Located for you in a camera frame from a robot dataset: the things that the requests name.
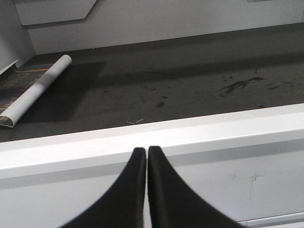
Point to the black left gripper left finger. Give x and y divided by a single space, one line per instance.
122 204

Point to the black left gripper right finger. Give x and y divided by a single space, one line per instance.
173 204

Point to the white fume hood cabinet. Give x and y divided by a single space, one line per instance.
218 84

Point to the rolled white paper sheet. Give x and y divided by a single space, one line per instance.
20 88

